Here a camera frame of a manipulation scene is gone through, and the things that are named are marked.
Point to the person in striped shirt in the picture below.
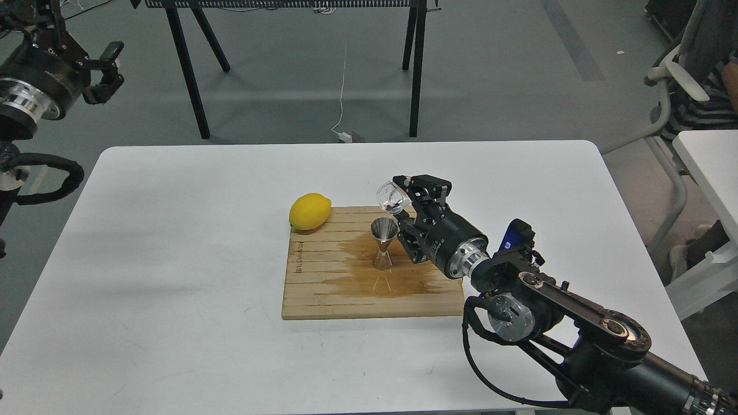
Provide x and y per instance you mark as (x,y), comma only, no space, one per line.
(717,113)

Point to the black metal table frame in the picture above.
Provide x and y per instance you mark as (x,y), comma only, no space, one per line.
(278,75)

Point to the yellow lemon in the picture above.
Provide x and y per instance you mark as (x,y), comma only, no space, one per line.
(309,211)

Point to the steel double jigger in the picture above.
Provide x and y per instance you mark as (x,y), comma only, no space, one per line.
(384,230)

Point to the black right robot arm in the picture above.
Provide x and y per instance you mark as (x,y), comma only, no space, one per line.
(600,358)

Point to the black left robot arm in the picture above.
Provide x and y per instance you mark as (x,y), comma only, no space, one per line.
(15,165)

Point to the white side table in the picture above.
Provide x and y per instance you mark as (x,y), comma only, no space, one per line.
(711,158)

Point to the wooden cutting board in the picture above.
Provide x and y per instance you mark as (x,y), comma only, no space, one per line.
(329,275)

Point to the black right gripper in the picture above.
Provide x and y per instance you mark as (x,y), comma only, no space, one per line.
(437,234)

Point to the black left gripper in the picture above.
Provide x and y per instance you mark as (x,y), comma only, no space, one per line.
(35,80)

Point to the black equipment case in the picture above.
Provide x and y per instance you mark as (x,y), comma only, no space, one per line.
(670,17)

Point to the small clear glass cup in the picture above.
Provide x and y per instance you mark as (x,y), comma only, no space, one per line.
(391,198)

